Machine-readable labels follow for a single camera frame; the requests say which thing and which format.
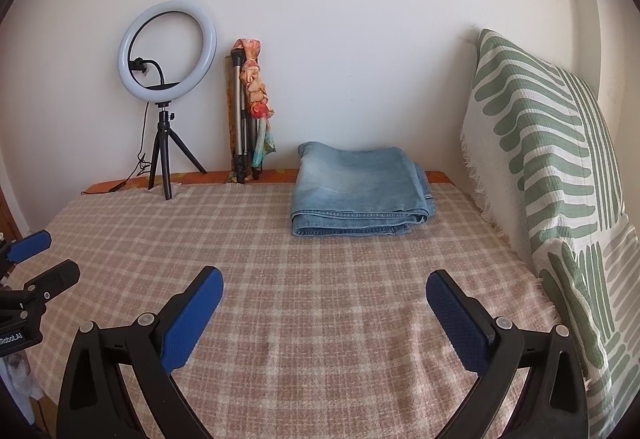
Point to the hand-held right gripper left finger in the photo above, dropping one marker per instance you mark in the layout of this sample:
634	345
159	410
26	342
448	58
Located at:
192	324

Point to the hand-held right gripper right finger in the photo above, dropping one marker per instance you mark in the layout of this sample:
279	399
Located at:
460	324

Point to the black mini tripod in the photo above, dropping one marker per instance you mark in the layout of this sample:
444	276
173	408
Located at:
163	154

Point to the blue denim pants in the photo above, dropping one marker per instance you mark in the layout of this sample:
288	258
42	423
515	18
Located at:
350	184

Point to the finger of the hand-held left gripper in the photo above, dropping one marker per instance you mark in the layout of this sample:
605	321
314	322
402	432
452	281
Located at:
32	241
55	281

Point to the folded silver tripod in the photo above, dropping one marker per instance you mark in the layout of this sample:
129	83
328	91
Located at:
240	119

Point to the green white patterned pillow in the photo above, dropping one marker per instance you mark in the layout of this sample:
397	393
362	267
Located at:
540	144

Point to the plaid blanket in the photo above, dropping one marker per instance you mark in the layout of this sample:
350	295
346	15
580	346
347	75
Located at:
300	294

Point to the floral scarf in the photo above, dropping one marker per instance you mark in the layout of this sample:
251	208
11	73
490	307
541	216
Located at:
255	84

